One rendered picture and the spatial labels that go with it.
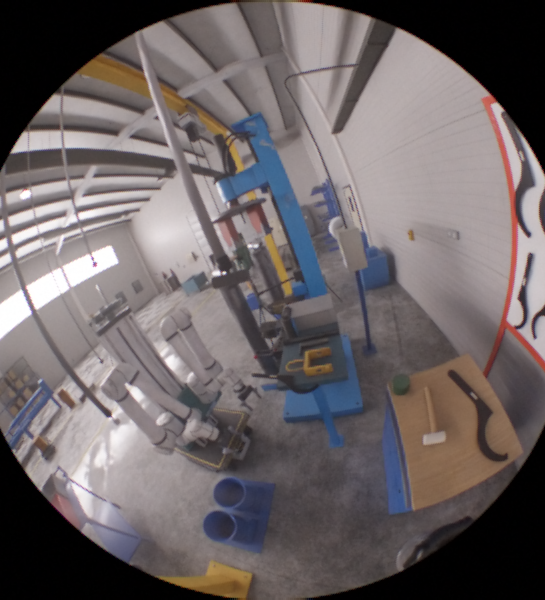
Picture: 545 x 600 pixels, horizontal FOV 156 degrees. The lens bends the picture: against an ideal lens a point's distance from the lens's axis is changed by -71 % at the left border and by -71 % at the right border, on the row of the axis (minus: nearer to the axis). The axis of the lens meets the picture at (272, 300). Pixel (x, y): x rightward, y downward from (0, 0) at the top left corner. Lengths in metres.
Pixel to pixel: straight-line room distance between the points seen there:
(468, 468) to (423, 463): 0.23
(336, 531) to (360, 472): 0.57
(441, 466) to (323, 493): 1.16
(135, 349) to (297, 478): 1.76
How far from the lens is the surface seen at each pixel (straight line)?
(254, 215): 1.70
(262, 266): 3.21
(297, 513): 1.98
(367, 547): 1.93
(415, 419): 1.10
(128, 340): 1.68
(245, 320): 2.12
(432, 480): 1.02
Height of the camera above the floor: 1.91
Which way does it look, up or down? 22 degrees down
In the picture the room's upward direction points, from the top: 23 degrees counter-clockwise
